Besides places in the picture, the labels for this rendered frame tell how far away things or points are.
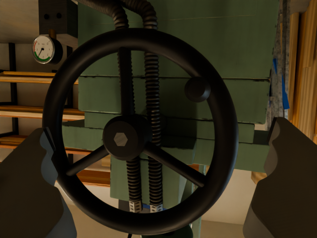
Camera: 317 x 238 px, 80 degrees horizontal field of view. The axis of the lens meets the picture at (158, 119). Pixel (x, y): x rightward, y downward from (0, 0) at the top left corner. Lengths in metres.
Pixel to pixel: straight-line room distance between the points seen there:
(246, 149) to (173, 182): 0.17
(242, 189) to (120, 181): 3.08
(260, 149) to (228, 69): 0.18
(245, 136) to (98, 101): 0.35
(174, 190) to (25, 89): 3.69
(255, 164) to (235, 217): 3.16
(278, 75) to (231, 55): 0.88
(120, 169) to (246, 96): 0.29
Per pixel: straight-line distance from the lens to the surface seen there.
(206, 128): 0.43
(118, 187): 0.41
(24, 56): 3.96
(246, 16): 0.45
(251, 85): 0.43
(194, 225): 0.93
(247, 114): 0.43
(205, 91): 0.18
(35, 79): 3.17
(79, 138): 0.54
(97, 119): 0.50
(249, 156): 0.44
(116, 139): 0.25
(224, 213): 3.54
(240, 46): 0.44
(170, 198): 0.38
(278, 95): 1.30
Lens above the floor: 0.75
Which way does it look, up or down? 7 degrees up
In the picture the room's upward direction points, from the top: 177 degrees counter-clockwise
